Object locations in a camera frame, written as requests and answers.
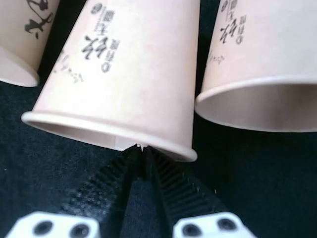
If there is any printed pale paper cup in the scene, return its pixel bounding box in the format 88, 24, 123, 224
0, 0, 60, 88
21, 0, 201, 162
195, 0, 317, 132

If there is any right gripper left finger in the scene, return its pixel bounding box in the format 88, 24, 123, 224
5, 145, 144, 238

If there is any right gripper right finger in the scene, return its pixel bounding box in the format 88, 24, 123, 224
143, 145, 260, 238

